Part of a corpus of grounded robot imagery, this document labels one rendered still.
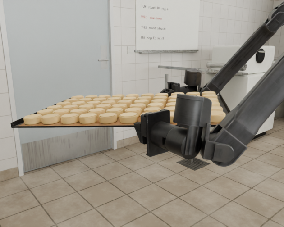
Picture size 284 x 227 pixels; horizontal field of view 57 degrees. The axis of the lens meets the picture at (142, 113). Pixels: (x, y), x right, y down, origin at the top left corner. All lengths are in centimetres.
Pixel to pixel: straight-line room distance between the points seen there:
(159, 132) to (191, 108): 10
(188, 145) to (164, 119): 11
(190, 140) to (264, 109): 15
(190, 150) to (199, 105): 9
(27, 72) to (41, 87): 18
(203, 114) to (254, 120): 9
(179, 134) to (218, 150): 8
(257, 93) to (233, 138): 10
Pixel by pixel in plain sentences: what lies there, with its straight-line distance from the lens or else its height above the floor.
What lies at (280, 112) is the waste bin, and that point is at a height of 8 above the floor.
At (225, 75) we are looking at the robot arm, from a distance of 110.
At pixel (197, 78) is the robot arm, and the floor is 106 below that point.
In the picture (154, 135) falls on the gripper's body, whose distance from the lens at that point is 57.
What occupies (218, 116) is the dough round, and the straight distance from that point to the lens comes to 67.
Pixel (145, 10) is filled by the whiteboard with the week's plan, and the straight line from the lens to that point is 325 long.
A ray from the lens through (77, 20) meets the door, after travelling 281.
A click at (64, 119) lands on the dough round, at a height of 99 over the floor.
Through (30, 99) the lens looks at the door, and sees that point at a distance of 266.
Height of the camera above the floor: 119
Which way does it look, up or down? 14 degrees down
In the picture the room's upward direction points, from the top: straight up
